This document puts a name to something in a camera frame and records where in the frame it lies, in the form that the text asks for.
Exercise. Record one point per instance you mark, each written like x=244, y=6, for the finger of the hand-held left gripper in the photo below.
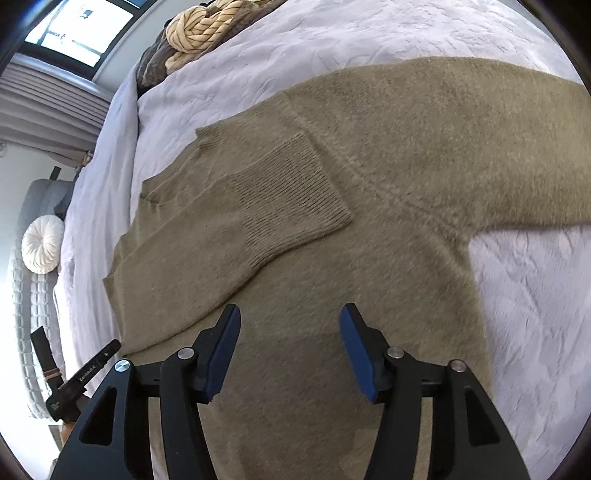
x=94, y=362
x=44, y=350

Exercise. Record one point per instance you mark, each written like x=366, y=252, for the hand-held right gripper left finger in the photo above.
x=224, y=355

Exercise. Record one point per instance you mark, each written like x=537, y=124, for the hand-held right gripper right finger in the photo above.
x=358, y=355

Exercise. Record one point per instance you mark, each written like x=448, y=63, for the olive knit sweater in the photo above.
x=369, y=184

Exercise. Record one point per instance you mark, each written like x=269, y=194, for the grey quilted headboard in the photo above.
x=23, y=314

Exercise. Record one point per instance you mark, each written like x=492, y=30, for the round white pillow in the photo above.
x=41, y=244

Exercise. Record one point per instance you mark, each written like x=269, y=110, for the grey pleated curtain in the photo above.
x=46, y=106

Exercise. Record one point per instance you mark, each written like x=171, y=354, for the lavender quilted bedspread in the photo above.
x=231, y=69

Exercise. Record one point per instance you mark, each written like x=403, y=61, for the pile of beige brown towels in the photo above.
x=152, y=64

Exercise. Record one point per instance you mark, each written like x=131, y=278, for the window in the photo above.
x=78, y=27

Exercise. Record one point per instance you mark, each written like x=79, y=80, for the beige knot pillow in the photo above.
x=194, y=27

